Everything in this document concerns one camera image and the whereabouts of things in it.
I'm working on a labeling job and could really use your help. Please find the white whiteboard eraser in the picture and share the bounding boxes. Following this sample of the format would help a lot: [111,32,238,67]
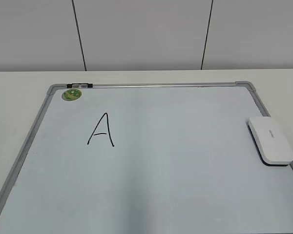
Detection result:
[247,117,293,166]

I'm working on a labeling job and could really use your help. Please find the green round magnet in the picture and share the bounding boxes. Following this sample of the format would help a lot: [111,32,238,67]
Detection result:
[62,89,82,101]

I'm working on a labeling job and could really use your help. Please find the white board with grey frame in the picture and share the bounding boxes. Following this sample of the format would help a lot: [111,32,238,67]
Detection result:
[0,81,293,234]

